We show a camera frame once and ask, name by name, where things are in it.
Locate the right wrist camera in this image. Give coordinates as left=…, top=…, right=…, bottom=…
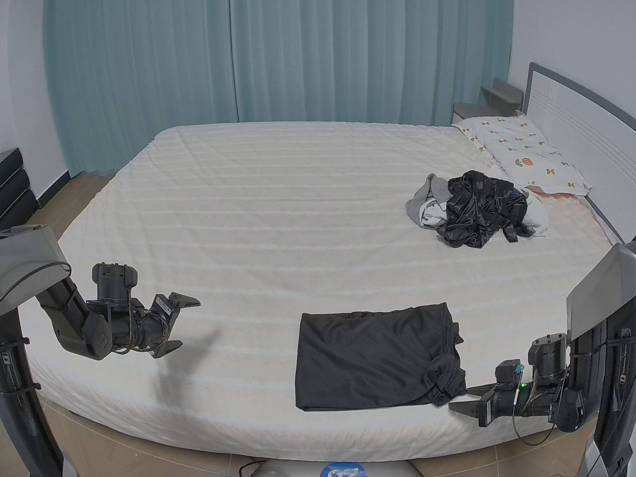
left=494, top=360, right=523, bottom=392

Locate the bed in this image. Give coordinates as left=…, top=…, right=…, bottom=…
left=22, top=63, right=636, bottom=461

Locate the white printed pillow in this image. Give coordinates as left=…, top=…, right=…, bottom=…
left=452, top=112, right=592, bottom=196

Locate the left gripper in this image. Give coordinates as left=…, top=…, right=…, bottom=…
left=128, top=292, right=202, bottom=360

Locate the pile of clothes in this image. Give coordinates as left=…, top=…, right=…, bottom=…
left=405, top=169, right=550, bottom=249

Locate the grey bedside table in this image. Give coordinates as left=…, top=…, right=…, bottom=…
left=452, top=79, right=525, bottom=124

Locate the black polo shirt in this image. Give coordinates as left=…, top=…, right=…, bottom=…
left=294, top=302, right=468, bottom=412

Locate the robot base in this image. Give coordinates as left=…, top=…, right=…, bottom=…
left=258, top=457, right=413, bottom=477

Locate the black chest of drawers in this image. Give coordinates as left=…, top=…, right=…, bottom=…
left=0, top=148, right=40, bottom=230

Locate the blue-green curtain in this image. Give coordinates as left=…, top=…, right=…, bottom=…
left=229, top=0, right=515, bottom=127
left=44, top=0, right=239, bottom=178

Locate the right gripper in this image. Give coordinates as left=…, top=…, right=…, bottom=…
left=448, top=384, right=553, bottom=428

